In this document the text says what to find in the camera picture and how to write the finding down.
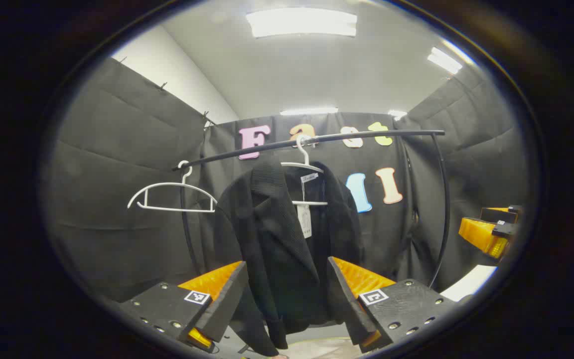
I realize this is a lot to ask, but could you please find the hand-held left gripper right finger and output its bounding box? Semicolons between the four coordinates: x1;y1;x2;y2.
327;256;459;354

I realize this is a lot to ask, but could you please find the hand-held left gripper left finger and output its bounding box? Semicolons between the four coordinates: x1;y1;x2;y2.
118;260;249;352

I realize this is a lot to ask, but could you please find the black knit jacket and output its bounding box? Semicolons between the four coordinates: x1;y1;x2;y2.
213;157;365;357

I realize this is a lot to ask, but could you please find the white plastic clothes hanger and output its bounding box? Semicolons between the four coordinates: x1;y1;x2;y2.
127;160;218;214
281;134;329;206

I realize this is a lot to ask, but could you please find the black metal clothes rack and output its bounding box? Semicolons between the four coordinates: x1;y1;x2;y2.
171;129;452;290

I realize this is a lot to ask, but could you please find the white board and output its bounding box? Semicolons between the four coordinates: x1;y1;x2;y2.
440;265;498;302

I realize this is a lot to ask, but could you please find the black backdrop cloth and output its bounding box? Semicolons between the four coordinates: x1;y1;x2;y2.
43;56;534;302

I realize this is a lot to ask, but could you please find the large rectangular ceiling light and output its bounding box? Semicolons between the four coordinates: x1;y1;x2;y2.
246;7;358;38

